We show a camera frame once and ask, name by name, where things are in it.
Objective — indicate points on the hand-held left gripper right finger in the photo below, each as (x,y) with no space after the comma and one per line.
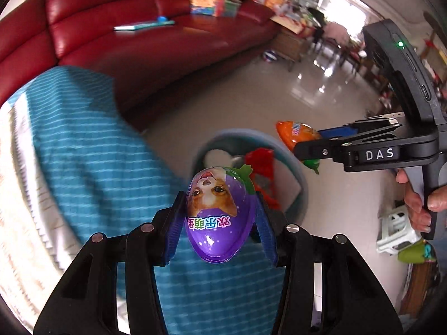
(267,233)

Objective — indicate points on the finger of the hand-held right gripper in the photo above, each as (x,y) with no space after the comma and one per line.
(366,129)
(321,150)

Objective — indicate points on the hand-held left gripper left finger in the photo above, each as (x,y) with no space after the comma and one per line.
(174,230)

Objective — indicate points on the orange egg toy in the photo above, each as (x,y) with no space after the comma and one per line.
(297,134)

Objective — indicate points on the purple egg toy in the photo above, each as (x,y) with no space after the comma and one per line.
(213,216)

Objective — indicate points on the teal trash bin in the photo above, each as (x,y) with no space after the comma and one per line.
(300,195)

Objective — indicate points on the orange red snack wrapper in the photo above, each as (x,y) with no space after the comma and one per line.
(262,164)

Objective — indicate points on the small white cup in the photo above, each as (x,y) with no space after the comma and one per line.
(214,157)

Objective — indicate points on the person's right hand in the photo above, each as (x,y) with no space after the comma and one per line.
(417,213)

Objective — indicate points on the white plastic stool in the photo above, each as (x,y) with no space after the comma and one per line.
(398,232)

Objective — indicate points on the small blue white ball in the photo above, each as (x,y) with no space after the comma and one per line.
(269,55)

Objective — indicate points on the wooden side table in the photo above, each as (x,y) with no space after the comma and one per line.
(290,42)

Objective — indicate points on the patterned teal beige tablecloth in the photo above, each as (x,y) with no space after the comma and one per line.
(87,153)

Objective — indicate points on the black chair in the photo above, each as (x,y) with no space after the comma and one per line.
(316,24)

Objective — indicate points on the green plastic toy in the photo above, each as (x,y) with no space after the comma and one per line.
(415,253)

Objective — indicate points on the small blue toy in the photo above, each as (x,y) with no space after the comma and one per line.
(161,19)

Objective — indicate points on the thin teal book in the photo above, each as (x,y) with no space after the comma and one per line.
(143,25)

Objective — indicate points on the red leather sofa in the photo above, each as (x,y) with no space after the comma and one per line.
(104,7)

